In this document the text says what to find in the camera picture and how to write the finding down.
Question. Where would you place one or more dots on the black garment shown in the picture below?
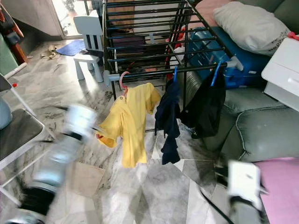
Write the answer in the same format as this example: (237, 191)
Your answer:
(205, 107)

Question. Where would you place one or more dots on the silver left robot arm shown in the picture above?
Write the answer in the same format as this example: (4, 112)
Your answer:
(53, 165)

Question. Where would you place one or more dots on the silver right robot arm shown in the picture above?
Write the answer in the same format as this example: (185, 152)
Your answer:
(245, 212)

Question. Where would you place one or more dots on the pink plastic hanger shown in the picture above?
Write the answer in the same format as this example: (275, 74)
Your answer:
(122, 80)

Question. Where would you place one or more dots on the pink foam mat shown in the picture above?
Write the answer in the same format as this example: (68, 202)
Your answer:
(280, 191)

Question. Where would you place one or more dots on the grey green leather sofa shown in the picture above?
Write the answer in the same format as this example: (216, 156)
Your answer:
(261, 126)

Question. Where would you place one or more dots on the navy blue garment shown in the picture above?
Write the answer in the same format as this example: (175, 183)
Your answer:
(168, 116)

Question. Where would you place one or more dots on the light blue cushion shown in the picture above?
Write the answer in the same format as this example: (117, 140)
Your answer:
(4, 114)

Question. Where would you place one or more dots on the yellow shirt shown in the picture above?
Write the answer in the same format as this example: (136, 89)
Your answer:
(128, 123)

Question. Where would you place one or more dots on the white drawer cabinet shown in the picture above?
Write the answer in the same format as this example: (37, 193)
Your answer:
(282, 70)

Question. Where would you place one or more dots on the blue hard suitcase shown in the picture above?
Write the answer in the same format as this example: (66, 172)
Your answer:
(208, 51)

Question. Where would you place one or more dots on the white plastic bottle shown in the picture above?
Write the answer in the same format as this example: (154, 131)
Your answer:
(179, 53)

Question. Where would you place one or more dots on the green furniture panel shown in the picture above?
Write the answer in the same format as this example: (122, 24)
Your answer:
(7, 58)

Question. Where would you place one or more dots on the off-white pillow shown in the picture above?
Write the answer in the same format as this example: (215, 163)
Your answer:
(250, 25)

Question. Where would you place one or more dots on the red cloth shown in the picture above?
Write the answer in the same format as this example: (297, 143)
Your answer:
(293, 35)

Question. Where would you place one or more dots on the purple bag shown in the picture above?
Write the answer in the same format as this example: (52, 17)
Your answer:
(128, 46)

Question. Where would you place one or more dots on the small tan floor item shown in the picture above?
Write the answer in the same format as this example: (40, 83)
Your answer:
(50, 52)

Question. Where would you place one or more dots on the red and black object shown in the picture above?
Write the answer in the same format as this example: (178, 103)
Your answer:
(9, 28)

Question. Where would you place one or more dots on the salmon pink cushion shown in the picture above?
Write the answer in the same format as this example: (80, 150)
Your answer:
(208, 9)

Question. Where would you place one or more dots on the black metal drying rack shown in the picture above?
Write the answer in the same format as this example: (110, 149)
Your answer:
(105, 42)

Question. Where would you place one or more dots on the blue floor mat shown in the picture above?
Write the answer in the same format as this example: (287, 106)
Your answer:
(72, 47)

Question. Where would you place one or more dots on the white child chair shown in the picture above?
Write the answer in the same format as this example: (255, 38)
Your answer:
(86, 28)

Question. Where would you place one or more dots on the white frame folding chair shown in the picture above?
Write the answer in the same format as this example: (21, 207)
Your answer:
(16, 135)

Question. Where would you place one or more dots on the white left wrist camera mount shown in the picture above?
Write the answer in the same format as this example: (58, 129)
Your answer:
(80, 122)

